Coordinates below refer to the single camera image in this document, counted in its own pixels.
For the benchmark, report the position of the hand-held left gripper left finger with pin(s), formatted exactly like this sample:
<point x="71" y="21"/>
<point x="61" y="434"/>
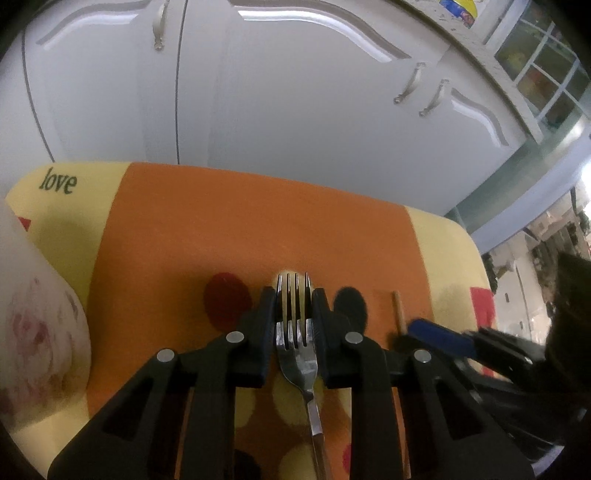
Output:
<point x="263" y="332"/>

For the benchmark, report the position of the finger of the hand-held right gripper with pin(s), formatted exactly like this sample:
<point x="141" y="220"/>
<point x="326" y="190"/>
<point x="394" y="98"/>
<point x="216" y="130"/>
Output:
<point x="438" y="337"/>

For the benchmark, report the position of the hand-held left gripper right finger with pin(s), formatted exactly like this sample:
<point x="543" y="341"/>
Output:
<point x="325" y="332"/>

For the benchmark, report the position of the steel fork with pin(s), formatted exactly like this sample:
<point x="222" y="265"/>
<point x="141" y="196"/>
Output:
<point x="300" y="369"/>

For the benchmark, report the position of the brown wooden chopstick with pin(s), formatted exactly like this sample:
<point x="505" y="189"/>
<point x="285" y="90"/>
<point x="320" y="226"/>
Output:
<point x="398" y="314"/>

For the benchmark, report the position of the floral cup with teal inside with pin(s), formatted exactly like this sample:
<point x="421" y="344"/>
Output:
<point x="41" y="332"/>

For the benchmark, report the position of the orange and yellow printed mat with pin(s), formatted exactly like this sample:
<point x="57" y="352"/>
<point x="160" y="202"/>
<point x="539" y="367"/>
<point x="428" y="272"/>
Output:
<point x="231" y="221"/>

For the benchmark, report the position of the white cabinet door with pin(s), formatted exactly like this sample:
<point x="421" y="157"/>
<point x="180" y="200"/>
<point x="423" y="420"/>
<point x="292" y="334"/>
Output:
<point x="475" y="124"/>
<point x="300" y="101"/>
<point x="101" y="83"/>

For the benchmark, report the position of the white framed glass door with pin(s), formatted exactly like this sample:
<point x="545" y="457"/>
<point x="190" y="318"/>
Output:
<point x="545" y="69"/>

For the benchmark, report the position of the speckled kitchen countertop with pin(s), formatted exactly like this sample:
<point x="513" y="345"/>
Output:
<point x="489" y="64"/>

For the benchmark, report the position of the blue and yellow packet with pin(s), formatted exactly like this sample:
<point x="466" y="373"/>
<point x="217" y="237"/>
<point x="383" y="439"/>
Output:
<point x="459" y="9"/>

